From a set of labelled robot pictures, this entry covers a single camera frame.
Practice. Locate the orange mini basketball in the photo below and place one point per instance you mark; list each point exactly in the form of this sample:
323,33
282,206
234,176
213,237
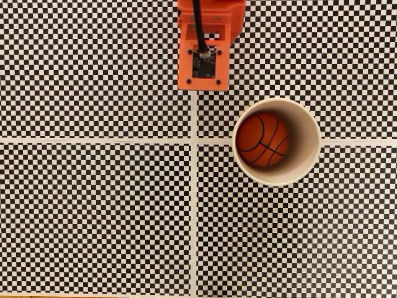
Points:
262,139

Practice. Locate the white paper cup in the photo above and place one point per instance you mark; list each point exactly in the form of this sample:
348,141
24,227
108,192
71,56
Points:
307,139

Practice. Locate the orange camera mount with board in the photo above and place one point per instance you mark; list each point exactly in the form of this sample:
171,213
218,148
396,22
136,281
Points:
186,68

